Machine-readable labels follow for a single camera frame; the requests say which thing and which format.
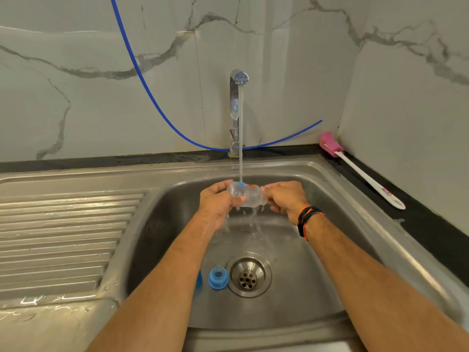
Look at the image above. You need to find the person's left hand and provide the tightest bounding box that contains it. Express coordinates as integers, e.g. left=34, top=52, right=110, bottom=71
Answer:
left=199, top=180, right=247, bottom=231

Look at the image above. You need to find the person's right hand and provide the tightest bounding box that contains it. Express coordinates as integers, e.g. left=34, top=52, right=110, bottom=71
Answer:
left=261, top=181, right=312, bottom=226

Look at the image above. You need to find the clear plastic baby bottle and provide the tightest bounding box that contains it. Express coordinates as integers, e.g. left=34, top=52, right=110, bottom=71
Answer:
left=226, top=181, right=270, bottom=209

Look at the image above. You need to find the person's right forearm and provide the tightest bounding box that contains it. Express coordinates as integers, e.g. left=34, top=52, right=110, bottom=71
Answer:
left=304, top=212, right=469, bottom=352

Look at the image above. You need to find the person's left forearm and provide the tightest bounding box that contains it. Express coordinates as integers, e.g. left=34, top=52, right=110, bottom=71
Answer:
left=85, top=210, right=220, bottom=352

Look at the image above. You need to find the black and orange wristband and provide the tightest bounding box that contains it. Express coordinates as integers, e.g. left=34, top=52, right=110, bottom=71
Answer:
left=297, top=206, right=325, bottom=242

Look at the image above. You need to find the stainless steel sink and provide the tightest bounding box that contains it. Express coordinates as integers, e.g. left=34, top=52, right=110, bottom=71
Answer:
left=0, top=154, right=469, bottom=352

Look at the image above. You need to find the chrome sink faucet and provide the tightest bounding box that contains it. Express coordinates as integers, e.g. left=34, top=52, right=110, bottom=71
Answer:
left=228, top=69, right=250, bottom=158

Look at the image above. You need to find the pink sponge bottle brush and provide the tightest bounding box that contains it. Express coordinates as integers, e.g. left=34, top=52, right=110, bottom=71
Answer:
left=319, top=132, right=406, bottom=210

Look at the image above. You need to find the metal sink drain strainer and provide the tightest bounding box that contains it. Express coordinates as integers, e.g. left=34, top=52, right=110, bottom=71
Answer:
left=226, top=252, right=272, bottom=298

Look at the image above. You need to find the blue bottle cap ring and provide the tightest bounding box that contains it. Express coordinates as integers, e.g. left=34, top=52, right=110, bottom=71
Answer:
left=208, top=266, right=230, bottom=290

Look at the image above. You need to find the blue hose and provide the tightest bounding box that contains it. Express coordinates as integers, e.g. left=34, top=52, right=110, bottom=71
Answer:
left=110, top=0, right=323, bottom=151

